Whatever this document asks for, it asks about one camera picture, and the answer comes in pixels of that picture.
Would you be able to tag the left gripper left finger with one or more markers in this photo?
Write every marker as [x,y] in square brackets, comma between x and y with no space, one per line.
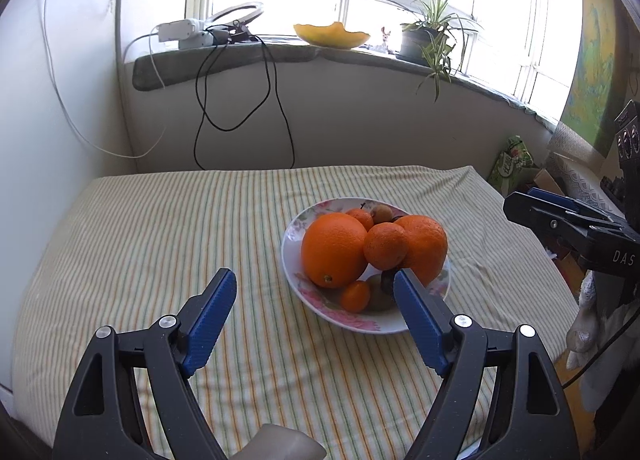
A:
[102,416]

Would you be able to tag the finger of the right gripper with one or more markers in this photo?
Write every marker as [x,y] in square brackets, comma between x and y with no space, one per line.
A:
[553,198]
[543,218]

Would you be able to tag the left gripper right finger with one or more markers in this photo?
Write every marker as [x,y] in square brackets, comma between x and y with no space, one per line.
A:
[528,418]

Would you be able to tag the large orange with stem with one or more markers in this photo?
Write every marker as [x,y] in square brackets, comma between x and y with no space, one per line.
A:
[427,246]

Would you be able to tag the floral white ceramic plate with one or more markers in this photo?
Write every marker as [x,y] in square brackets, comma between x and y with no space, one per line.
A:
[326,302]

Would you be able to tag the medium tangerine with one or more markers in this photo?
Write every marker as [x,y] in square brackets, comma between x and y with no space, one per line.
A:
[386,245]

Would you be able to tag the brown kiwi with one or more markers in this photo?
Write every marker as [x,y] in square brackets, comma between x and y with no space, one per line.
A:
[381,213]

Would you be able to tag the green yellow plum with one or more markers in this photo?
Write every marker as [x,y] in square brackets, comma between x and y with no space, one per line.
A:
[379,299]

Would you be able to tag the tiny orange kumquat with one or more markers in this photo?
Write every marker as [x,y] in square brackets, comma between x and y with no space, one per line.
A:
[356,297]

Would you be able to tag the large smooth orange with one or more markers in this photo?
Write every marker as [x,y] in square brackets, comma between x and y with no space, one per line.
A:
[332,251]

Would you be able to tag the right white gloved hand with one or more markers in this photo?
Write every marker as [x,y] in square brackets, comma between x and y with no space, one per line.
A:
[588,334]

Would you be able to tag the cardboard box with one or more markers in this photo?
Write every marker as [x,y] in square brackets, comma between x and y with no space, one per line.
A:
[544,181]

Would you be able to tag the green juice carton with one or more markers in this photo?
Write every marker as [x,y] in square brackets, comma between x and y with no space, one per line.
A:
[514,167]

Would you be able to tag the striped tablecloth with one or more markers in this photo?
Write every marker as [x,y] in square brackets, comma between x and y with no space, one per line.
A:
[134,248]

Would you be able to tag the potted spider plant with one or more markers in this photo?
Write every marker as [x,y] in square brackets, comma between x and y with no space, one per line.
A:
[438,39]

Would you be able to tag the yellow melon rind bowl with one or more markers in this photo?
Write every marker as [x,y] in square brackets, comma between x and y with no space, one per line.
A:
[331,36]

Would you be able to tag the grey windowsill mat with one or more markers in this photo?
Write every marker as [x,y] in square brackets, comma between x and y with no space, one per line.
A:
[173,67]

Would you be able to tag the white power strip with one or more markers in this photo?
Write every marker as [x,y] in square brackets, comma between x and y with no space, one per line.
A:
[189,33]

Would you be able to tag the wall map poster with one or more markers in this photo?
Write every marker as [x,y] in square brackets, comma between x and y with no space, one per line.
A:
[597,94]

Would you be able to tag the ring light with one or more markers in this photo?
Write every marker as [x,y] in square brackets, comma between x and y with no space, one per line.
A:
[232,25]

